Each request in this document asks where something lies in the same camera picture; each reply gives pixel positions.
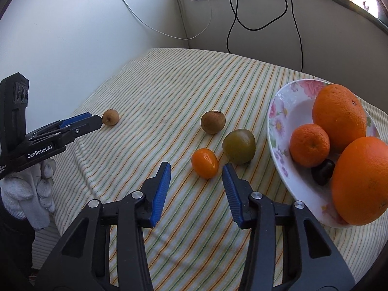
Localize small brown longan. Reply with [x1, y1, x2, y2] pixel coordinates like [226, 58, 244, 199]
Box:
[102, 109, 120, 126]

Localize large orange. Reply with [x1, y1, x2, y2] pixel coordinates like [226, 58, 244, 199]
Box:
[312, 84, 366, 153]
[331, 137, 387, 225]

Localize dark purple plum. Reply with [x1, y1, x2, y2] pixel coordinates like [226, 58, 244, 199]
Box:
[311, 158, 335, 186]

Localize small mandarin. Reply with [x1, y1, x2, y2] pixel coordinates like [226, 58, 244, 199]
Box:
[289, 123, 330, 168]

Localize orange kumquat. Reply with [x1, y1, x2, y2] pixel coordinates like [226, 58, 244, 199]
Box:
[191, 148, 218, 179]

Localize left white gloved hand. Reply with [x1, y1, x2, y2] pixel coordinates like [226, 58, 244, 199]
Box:
[1, 158, 57, 231]

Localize green-brown plum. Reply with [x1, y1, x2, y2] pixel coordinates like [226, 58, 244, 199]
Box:
[222, 129, 256, 165]

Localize brown kiwi fruit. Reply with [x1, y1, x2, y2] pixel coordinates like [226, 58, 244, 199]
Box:
[201, 110, 226, 135]

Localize floral white plate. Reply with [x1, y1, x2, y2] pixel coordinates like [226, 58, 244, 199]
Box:
[266, 78, 380, 229]

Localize white cable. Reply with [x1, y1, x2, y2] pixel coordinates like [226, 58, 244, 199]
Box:
[107, 0, 213, 41]

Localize black cable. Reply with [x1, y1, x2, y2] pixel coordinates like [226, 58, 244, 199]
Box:
[226, 0, 305, 73]

